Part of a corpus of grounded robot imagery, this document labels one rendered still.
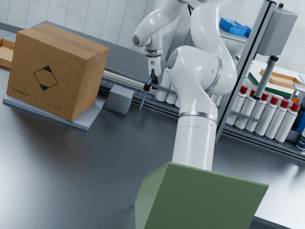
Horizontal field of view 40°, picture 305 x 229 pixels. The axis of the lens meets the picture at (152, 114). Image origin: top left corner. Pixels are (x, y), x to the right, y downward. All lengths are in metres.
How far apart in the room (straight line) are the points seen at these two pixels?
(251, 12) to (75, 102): 3.94
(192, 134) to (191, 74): 0.18
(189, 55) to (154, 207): 0.47
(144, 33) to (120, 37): 3.33
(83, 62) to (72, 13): 3.58
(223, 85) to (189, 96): 0.13
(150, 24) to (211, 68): 0.61
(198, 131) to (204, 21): 0.41
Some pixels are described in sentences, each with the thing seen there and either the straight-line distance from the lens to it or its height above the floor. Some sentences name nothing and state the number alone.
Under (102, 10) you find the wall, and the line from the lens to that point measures 5.11.
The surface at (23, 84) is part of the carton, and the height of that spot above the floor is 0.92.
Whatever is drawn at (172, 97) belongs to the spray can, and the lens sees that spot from 2.03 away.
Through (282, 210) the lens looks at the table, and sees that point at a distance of 1.69.
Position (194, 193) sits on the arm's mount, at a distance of 1.11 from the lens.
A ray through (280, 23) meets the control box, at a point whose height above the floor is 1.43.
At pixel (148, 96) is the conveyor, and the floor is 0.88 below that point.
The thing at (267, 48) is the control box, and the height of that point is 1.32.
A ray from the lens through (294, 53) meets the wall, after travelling 5.68.
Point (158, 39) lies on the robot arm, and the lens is 1.95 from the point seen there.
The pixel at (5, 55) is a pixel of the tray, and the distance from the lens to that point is 2.24.
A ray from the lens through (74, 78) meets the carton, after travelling 1.61.
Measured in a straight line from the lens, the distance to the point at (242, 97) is 2.02.
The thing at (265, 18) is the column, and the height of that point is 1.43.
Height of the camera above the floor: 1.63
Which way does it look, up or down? 24 degrees down
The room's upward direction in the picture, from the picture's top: 19 degrees clockwise
